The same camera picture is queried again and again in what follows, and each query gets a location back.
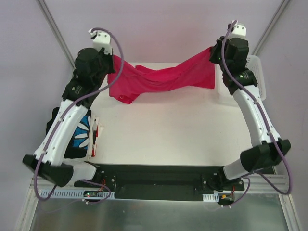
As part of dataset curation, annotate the pink t shirt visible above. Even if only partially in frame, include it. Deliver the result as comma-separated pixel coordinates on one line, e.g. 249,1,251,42
109,47,215,104

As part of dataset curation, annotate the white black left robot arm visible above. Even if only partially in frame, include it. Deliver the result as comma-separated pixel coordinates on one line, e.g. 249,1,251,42
22,48,114,187

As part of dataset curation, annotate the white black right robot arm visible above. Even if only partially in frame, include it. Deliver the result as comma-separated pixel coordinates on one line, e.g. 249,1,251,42
209,36,291,190

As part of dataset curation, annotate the white perforated plastic basket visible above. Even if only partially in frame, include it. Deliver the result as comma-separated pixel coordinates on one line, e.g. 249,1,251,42
216,54,268,102

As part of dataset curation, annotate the white red folded shirt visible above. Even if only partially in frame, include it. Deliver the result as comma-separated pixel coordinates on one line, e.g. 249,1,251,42
87,116,104,160

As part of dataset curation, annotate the black folded t shirt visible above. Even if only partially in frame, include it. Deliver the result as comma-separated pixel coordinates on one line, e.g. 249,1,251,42
45,107,93,159

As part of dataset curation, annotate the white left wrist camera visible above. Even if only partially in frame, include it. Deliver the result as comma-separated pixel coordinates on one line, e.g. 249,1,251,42
89,30,113,55

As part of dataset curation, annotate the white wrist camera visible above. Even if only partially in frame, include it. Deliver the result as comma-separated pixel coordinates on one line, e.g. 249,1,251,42
89,30,113,55
228,20,247,39

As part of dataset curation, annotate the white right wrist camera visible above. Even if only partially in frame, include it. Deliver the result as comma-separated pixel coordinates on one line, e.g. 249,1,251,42
228,20,247,39

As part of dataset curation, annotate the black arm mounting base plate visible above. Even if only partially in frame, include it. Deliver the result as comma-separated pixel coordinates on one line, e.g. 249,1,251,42
73,162,246,200

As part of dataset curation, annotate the white slotted cable duct left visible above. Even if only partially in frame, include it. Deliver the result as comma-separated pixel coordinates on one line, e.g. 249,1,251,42
51,189,116,200

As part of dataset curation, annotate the white slotted cable duct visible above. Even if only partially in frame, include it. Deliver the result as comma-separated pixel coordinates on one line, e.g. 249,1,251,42
202,193,219,203
51,189,116,200

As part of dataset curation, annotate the white slotted cable duct right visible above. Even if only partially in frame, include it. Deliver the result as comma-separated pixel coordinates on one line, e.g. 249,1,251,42
202,193,219,203

